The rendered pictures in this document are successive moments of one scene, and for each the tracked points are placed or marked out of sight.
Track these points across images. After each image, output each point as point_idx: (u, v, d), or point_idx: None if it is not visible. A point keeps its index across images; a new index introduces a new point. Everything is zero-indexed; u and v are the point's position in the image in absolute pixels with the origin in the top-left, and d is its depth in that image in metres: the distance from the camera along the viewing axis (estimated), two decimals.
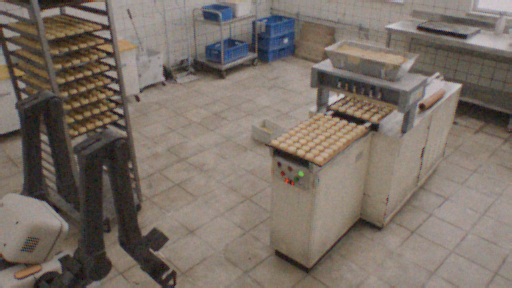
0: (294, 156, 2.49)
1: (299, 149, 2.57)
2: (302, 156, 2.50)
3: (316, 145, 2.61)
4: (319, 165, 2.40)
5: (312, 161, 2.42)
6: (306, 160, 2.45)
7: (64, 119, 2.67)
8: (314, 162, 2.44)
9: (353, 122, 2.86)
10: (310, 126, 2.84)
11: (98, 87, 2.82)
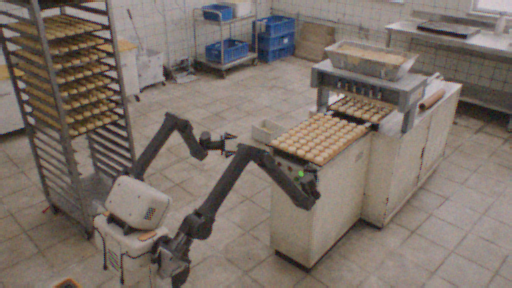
0: (294, 156, 2.49)
1: (299, 149, 2.57)
2: (302, 156, 2.50)
3: (316, 145, 2.61)
4: (319, 165, 2.40)
5: (312, 161, 2.42)
6: (306, 160, 2.45)
7: (64, 119, 2.67)
8: (314, 162, 2.44)
9: (353, 122, 2.86)
10: (310, 126, 2.84)
11: (98, 87, 2.82)
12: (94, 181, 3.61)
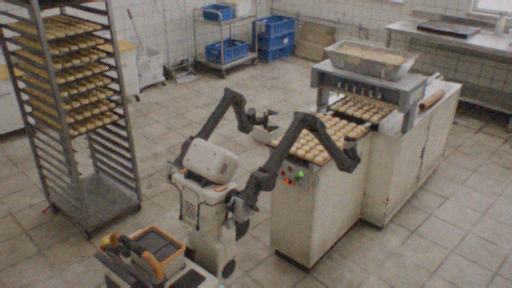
0: (294, 156, 2.49)
1: (299, 149, 2.57)
2: (302, 156, 2.50)
3: (316, 145, 2.61)
4: (319, 165, 2.40)
5: (312, 161, 2.42)
6: (306, 160, 2.45)
7: (64, 119, 2.67)
8: (314, 162, 2.44)
9: (353, 122, 2.86)
10: None
11: (98, 87, 2.82)
12: (94, 181, 3.61)
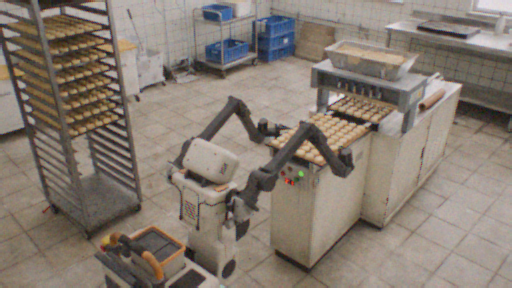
0: (294, 156, 2.49)
1: (299, 149, 2.57)
2: (302, 156, 2.50)
3: None
4: (319, 165, 2.40)
5: (312, 161, 2.42)
6: (306, 160, 2.45)
7: (64, 119, 2.67)
8: (314, 162, 2.44)
9: (353, 122, 2.86)
10: None
11: (98, 87, 2.82)
12: (94, 181, 3.61)
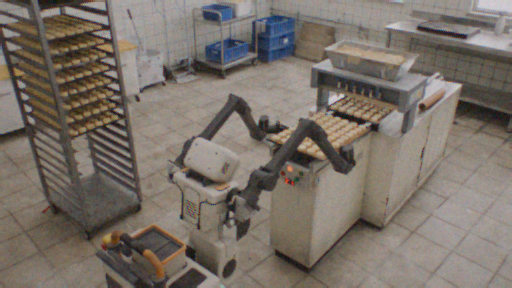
0: (295, 151, 2.48)
1: (300, 145, 2.56)
2: (303, 151, 2.49)
3: None
4: (320, 160, 2.39)
5: (313, 156, 2.41)
6: (307, 155, 2.43)
7: (64, 119, 2.67)
8: (315, 157, 2.43)
9: (354, 122, 2.86)
10: None
11: (98, 87, 2.82)
12: (94, 181, 3.61)
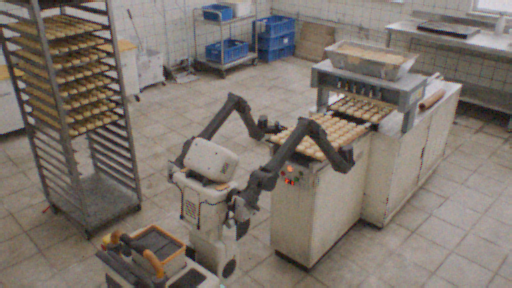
0: (294, 151, 2.48)
1: None
2: (302, 152, 2.48)
3: None
4: (319, 160, 2.38)
5: (312, 156, 2.41)
6: (306, 155, 2.43)
7: (64, 119, 2.67)
8: (314, 157, 2.42)
9: (353, 122, 2.86)
10: None
11: (98, 87, 2.82)
12: (94, 181, 3.61)
